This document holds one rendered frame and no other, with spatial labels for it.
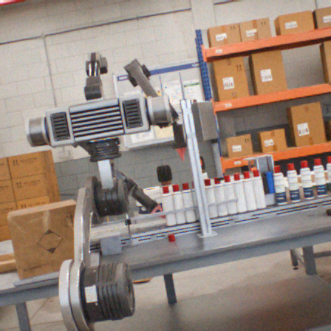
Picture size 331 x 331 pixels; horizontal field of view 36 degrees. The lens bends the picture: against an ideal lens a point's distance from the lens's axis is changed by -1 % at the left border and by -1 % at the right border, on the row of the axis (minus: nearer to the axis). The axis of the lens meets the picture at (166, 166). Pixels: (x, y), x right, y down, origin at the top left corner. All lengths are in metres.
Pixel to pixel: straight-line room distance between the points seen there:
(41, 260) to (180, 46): 5.25
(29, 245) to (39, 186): 3.64
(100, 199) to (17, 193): 3.94
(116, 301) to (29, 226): 0.75
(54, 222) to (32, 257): 0.17
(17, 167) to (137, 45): 2.45
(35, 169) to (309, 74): 3.81
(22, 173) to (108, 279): 4.36
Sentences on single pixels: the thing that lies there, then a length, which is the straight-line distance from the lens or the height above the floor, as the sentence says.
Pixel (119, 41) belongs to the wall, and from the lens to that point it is 7.25.
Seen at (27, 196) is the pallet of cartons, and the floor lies 0.92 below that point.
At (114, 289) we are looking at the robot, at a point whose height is 0.91.
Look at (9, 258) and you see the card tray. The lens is 2.88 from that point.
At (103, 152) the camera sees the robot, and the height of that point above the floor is 1.32.
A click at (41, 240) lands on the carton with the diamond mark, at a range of 2.28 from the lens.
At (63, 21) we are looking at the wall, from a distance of 7.44.
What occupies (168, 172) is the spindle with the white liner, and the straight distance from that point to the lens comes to 2.91.
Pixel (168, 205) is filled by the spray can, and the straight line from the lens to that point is 2.65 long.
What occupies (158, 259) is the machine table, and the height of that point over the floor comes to 0.83.
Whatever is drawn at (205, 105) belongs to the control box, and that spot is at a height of 1.46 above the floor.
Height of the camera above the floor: 1.36
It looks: 4 degrees down
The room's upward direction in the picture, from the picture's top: 10 degrees counter-clockwise
